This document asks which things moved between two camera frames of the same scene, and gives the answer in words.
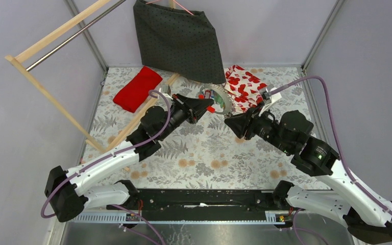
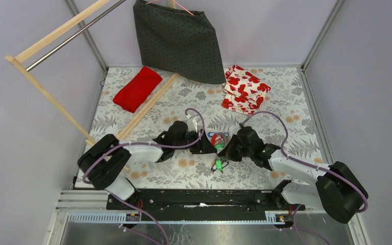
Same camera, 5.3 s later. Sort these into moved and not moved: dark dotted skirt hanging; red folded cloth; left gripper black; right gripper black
Moved: left gripper black; right gripper black
Not moved: red folded cloth; dark dotted skirt hanging
